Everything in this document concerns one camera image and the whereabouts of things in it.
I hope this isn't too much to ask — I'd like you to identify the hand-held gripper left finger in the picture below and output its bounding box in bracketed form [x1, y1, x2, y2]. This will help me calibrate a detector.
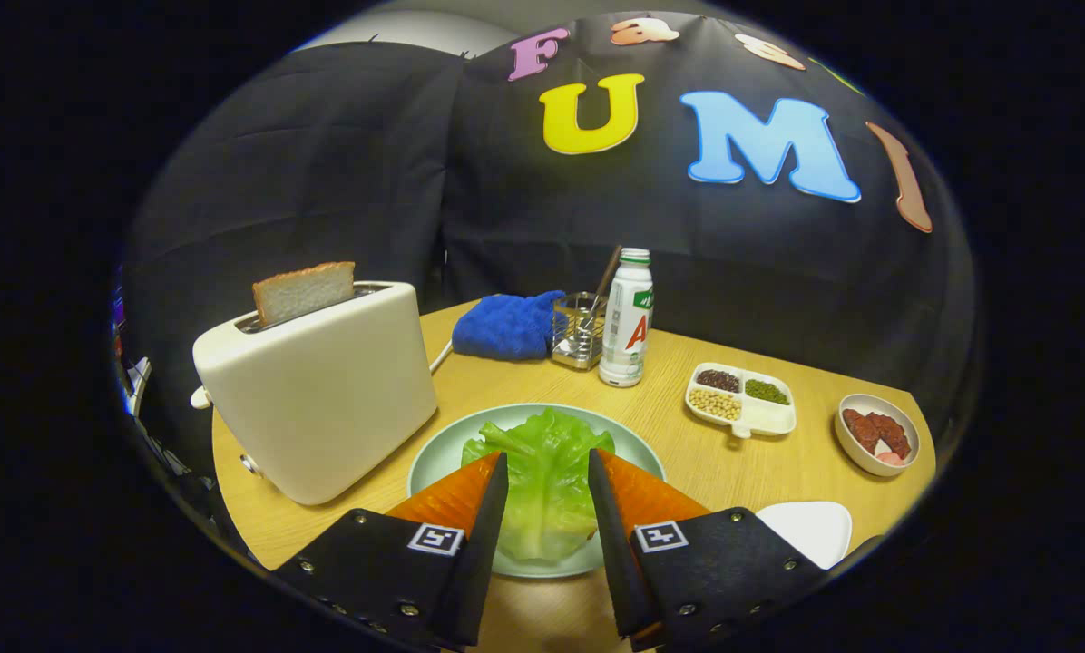
[272, 452, 511, 650]

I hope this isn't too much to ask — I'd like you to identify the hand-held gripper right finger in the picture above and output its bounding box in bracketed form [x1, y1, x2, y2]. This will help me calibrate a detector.
[587, 448, 826, 652]

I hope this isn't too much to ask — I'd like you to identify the green lettuce leaf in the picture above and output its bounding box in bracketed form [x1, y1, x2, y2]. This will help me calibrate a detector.
[461, 407, 616, 563]

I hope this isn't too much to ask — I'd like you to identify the toasted bread slice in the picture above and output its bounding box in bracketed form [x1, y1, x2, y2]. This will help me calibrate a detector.
[252, 261, 357, 327]

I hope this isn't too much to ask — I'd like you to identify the pale green round plate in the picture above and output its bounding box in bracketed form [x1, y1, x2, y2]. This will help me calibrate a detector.
[406, 403, 668, 580]

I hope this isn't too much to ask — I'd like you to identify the pile of yellow soybeans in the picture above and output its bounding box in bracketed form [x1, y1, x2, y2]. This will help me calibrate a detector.
[689, 388, 743, 422]

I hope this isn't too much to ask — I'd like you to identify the white flat plate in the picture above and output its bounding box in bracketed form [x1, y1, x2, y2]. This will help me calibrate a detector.
[756, 501, 854, 570]

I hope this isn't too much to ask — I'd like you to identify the white milk bottle green cap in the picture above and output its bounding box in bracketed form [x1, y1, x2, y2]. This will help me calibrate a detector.
[599, 247, 655, 389]

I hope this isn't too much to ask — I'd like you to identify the white divided dish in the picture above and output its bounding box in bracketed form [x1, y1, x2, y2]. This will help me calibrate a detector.
[684, 362, 797, 440]

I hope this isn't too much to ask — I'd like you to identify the white toaster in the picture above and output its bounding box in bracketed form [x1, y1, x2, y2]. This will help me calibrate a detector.
[191, 279, 439, 507]

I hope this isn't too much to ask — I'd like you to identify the blue fluffy cloth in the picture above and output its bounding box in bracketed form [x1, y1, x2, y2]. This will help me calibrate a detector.
[452, 290, 566, 362]

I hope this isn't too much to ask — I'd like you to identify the white round bowl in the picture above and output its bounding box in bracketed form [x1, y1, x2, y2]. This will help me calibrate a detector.
[834, 393, 922, 479]

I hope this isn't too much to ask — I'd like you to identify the red meat chunk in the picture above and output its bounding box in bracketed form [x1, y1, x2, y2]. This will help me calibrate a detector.
[869, 413, 912, 459]
[842, 408, 879, 452]

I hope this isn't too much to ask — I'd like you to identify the brown wooden chopstick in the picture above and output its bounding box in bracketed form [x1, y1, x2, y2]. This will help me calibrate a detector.
[595, 245, 623, 311]

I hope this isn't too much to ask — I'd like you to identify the white plastic object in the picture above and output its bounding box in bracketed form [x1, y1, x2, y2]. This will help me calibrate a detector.
[125, 356, 153, 418]

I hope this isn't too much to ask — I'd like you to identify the black backdrop cloth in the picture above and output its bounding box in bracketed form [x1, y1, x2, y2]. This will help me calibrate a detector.
[116, 11, 977, 473]

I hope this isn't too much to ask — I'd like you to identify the metal wire utensil holder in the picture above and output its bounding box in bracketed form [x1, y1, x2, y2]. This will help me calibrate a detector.
[552, 292, 609, 371]

